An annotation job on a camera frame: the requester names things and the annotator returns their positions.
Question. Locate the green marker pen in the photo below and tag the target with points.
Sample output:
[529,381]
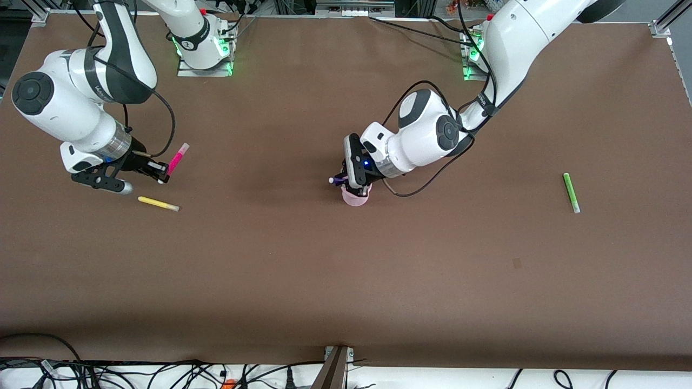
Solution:
[571,192]

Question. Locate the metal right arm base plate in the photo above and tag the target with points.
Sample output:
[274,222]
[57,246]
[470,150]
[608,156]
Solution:
[186,72]

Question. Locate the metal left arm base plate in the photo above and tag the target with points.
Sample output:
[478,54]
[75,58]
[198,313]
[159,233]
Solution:
[471,75]

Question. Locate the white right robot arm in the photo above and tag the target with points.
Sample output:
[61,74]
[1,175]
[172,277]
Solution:
[81,102]

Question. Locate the purple marker pen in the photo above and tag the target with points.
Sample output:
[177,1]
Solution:
[339,179]

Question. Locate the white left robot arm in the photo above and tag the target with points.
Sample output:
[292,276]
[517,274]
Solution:
[427,135]

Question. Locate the yellow marker pen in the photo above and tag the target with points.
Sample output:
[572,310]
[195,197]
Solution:
[157,203]

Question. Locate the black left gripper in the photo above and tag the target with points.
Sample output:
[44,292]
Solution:
[363,181]

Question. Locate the aluminium corner bracket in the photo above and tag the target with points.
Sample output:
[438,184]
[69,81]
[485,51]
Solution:
[41,16]
[661,28]

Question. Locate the pink plastic cup holder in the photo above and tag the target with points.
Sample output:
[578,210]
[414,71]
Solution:
[354,200]

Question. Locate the pink marker pen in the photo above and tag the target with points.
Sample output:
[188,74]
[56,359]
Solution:
[179,157]

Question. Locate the aluminium table edge post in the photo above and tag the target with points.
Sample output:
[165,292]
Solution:
[335,373]

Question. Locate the aluminium rail with white sockets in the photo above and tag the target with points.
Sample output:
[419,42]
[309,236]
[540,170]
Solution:
[357,7]

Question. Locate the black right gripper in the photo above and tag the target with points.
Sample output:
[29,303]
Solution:
[136,158]

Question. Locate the small orange background object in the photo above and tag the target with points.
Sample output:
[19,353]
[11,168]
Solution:
[454,5]

